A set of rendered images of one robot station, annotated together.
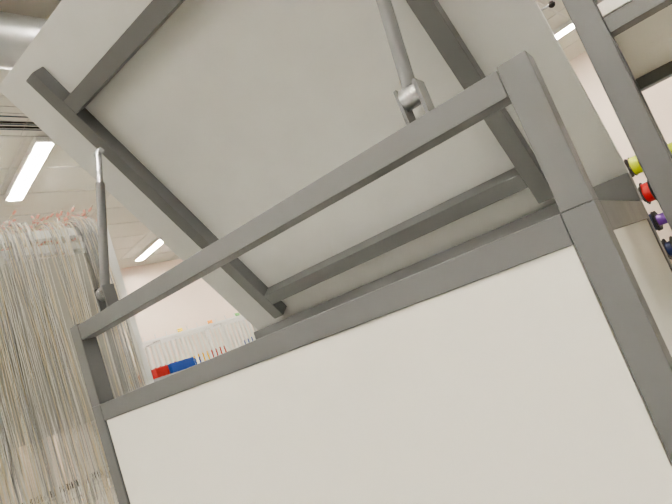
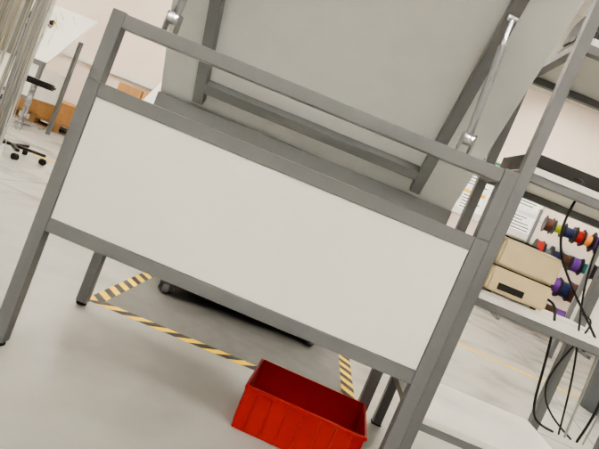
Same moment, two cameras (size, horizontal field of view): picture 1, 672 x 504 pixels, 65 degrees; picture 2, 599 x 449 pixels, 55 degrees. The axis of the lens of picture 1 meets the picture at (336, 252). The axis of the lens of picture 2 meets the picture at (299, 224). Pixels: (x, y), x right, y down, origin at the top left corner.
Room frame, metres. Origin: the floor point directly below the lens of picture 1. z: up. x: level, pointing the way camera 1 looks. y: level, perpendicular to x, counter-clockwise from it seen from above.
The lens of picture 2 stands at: (-0.43, 0.95, 0.77)
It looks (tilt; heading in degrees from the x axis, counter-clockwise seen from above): 4 degrees down; 327
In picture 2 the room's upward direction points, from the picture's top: 22 degrees clockwise
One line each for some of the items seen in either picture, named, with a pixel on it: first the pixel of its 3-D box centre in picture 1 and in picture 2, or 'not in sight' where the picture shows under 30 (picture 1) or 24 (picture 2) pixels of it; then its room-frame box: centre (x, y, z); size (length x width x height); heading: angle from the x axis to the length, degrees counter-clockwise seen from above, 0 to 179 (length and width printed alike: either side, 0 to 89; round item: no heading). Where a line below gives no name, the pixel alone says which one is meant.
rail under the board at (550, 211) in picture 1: (406, 280); (301, 159); (1.44, -0.15, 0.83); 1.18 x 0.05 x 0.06; 56
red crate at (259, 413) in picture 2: not in sight; (301, 414); (0.95, -0.22, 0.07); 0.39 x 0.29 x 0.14; 53
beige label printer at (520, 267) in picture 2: not in sight; (508, 266); (0.86, -0.75, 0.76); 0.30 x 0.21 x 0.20; 149
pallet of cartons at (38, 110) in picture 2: not in sight; (59, 115); (9.34, -0.45, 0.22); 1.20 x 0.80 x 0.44; 139
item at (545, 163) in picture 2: not in sight; (562, 183); (0.84, -0.79, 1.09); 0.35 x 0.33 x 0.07; 56
